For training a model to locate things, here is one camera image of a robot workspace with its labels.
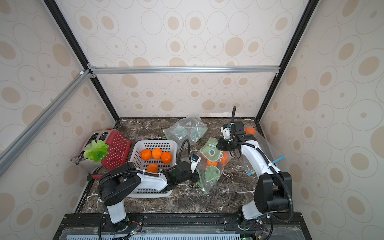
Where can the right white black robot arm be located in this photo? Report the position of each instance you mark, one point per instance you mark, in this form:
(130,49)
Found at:
(273,197)

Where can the silver aluminium rail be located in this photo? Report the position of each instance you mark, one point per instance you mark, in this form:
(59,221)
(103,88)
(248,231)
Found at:
(181,70)
(13,151)

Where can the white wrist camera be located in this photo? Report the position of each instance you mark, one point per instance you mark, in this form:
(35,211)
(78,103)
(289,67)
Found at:
(194,162)
(226,131)

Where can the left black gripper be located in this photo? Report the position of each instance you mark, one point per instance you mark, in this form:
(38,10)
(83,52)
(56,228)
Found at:
(196,177)

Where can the white perforated plastic basket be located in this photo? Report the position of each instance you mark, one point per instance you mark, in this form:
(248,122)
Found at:
(152,187)

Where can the silver aluminium left rail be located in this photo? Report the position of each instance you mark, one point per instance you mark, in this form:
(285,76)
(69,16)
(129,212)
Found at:
(13,151)

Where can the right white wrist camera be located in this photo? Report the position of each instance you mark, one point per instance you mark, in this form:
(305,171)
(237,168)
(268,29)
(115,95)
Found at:
(226,131)

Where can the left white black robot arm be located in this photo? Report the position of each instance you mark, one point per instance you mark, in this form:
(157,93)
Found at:
(124,181)

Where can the black corner post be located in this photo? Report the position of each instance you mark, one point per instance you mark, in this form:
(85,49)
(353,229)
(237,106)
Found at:
(64,27)
(298,33)

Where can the black left corner post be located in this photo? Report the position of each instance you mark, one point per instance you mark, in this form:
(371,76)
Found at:
(64,27)

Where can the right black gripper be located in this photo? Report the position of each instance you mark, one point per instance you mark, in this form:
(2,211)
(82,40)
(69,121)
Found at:
(237,129)

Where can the silver aluminium back rail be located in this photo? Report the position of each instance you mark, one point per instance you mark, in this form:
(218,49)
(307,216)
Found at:
(181,70)

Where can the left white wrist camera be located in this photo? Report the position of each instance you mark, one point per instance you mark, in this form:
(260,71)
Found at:
(194,162)

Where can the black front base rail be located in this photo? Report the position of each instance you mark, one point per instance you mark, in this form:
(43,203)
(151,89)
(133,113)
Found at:
(203,226)

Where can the black right corner post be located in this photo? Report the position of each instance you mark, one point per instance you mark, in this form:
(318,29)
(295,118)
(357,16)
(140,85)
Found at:
(298,33)

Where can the green toy lettuce leaf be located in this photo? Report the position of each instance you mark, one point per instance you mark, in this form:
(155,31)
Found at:
(96,151)

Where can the blue-seal clear zip-top bag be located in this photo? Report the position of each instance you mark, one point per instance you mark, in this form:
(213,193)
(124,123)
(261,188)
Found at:
(264,150)

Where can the orange toy mandarin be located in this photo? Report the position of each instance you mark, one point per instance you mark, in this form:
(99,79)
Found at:
(146,155)
(166,157)
(157,154)
(153,168)

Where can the green-seal clear zip-top bag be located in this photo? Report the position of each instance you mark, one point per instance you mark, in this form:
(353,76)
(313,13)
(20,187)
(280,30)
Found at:
(209,176)

